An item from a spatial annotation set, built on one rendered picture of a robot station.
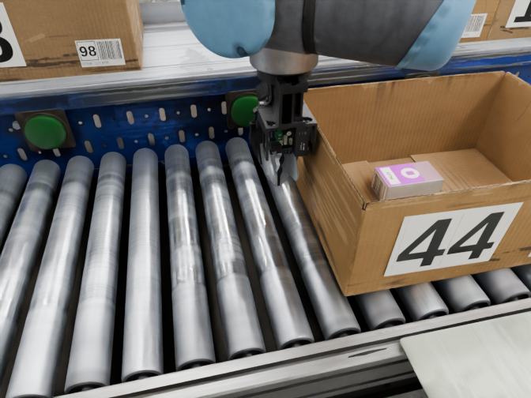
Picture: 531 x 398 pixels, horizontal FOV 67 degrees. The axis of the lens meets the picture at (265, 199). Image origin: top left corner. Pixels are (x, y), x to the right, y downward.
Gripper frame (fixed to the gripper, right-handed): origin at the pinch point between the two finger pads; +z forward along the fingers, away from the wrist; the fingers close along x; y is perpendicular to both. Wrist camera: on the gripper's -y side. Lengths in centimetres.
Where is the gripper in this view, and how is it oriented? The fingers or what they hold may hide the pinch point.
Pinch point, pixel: (276, 176)
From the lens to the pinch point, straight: 67.0
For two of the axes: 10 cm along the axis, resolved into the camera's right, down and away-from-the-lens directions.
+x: 9.8, -1.4, 1.6
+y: 2.1, 6.4, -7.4
